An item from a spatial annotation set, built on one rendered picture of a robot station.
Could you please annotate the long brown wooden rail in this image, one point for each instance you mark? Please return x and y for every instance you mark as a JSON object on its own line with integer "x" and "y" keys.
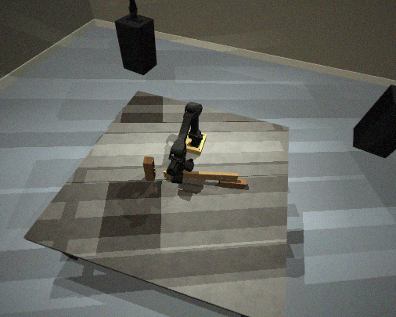
{"x": 206, "y": 175}

